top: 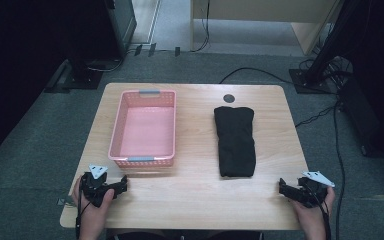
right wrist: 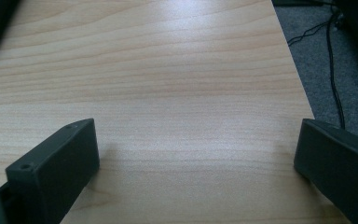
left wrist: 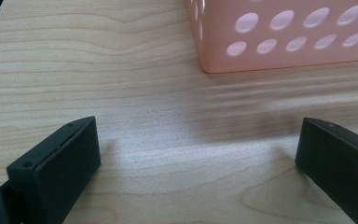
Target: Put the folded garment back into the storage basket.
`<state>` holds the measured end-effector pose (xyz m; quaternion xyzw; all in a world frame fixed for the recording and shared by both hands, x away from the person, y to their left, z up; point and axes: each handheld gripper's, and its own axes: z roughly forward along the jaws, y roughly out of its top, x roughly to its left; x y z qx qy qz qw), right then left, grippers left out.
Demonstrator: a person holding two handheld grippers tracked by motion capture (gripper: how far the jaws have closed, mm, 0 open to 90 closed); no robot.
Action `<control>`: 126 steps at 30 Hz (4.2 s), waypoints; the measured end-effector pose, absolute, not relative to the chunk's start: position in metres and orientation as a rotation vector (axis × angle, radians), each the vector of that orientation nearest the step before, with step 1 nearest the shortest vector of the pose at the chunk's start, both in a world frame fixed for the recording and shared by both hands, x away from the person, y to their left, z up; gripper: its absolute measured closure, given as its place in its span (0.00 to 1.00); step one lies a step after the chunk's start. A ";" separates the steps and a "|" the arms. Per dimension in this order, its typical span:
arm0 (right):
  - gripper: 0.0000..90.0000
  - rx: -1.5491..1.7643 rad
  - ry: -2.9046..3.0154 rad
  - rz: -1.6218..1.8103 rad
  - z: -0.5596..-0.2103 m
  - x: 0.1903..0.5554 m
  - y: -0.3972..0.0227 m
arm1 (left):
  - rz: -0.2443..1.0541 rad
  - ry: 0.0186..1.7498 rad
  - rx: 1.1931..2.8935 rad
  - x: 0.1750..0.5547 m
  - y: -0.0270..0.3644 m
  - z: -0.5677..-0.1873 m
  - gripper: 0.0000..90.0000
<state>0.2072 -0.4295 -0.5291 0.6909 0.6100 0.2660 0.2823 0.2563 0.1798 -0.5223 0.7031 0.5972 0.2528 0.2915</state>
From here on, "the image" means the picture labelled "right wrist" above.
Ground thin black cable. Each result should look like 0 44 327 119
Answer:
287 19 334 48

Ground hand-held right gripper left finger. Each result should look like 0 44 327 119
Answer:
5 118 101 224

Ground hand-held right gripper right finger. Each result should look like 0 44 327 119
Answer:
293 118 358 224

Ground long black cable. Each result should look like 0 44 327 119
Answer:
325 0 346 130

